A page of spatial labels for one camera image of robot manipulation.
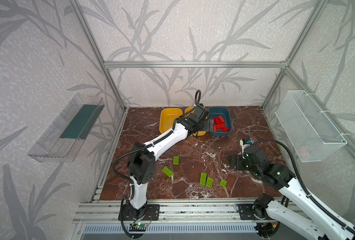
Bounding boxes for red lego brick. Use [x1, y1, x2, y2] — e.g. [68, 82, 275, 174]
[216, 124, 229, 133]
[213, 116, 225, 125]

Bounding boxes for small green lego brick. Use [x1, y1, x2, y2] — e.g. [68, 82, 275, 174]
[219, 179, 227, 188]

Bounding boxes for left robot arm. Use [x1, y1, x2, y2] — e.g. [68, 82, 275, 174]
[112, 90, 210, 212]

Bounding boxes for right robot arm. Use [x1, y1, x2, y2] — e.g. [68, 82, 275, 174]
[229, 138, 355, 240]

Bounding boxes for teal plastic bin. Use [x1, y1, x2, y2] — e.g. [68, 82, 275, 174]
[208, 107, 232, 137]

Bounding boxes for middle yellow plastic bin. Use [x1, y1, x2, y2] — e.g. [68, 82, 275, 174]
[184, 107, 206, 137]

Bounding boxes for yellow plastic bin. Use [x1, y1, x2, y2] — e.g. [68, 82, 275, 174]
[159, 108, 183, 134]
[184, 107, 206, 137]

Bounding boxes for left yellow plastic bin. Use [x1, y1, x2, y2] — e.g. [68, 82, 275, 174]
[159, 108, 183, 134]

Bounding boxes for right circuit board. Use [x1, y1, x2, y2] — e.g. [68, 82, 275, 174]
[255, 222, 280, 236]

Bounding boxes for circuit board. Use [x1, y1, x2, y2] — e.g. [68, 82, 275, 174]
[128, 222, 151, 232]
[255, 222, 280, 236]

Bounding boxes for left circuit board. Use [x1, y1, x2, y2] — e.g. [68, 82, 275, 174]
[128, 222, 151, 232]

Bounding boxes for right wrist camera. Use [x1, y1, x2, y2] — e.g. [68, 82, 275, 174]
[239, 138, 253, 151]

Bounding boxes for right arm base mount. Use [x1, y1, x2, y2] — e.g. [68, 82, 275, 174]
[236, 204, 266, 221]

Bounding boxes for white wire mesh basket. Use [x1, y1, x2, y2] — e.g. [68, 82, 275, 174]
[275, 90, 347, 163]

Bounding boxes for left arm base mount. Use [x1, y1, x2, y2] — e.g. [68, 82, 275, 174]
[118, 204, 160, 221]

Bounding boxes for aluminium front rail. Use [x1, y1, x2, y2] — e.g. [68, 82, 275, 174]
[72, 198, 268, 224]

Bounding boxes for clear plastic wall tray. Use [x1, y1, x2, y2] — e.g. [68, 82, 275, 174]
[27, 94, 105, 163]

